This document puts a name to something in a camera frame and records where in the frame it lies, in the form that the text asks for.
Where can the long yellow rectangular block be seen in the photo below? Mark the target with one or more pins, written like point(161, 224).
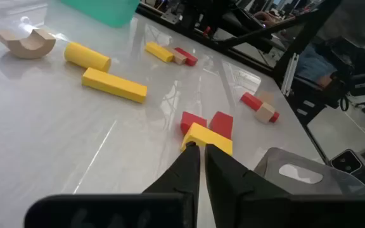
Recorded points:
point(112, 85)

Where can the short yellow rectangular block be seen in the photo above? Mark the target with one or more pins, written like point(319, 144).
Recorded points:
point(158, 51)

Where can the teal plastic bin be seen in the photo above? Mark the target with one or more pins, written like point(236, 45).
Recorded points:
point(106, 11)

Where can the long red rectangular block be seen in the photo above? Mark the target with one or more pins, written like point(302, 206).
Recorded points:
point(250, 100)

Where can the yellow arch block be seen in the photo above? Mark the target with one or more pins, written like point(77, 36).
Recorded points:
point(208, 136)

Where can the short red rectangular block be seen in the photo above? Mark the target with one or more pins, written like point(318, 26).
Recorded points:
point(188, 57)

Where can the red square block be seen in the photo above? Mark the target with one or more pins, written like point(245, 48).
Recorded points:
point(192, 120)

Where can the person's hand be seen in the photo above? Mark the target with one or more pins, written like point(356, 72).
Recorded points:
point(265, 17)

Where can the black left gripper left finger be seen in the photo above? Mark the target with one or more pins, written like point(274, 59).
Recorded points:
point(185, 171)

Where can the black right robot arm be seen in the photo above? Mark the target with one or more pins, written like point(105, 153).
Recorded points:
point(233, 22)

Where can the wooden arch block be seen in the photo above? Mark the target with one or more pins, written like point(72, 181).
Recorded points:
point(17, 50)

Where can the black table-level camera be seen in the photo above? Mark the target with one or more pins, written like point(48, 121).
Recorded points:
point(345, 161)

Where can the wooden cube block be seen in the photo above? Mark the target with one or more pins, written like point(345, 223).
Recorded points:
point(265, 113)

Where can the black machine equipment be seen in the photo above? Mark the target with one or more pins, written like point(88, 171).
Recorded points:
point(360, 73)

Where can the red wedge block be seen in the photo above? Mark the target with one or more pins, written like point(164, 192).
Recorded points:
point(222, 124)

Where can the wooden rectangular block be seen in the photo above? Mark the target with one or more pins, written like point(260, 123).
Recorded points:
point(177, 57)

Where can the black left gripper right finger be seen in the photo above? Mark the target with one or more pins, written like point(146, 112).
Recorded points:
point(227, 183)

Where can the person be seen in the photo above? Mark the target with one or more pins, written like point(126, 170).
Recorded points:
point(315, 63)

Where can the small red clamp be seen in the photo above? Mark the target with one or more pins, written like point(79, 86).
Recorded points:
point(206, 30)

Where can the gray translucent plastic bin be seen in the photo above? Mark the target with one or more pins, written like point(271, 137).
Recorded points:
point(271, 164)

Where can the yellow cylinder block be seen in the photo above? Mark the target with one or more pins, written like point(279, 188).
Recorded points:
point(85, 57)

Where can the silver metal extrusion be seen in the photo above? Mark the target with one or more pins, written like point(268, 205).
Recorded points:
point(289, 74)

